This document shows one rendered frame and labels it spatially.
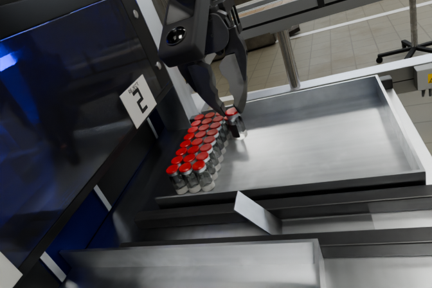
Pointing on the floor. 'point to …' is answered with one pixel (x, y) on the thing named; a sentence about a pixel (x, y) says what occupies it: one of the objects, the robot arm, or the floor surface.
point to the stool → (411, 35)
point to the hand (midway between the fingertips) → (229, 108)
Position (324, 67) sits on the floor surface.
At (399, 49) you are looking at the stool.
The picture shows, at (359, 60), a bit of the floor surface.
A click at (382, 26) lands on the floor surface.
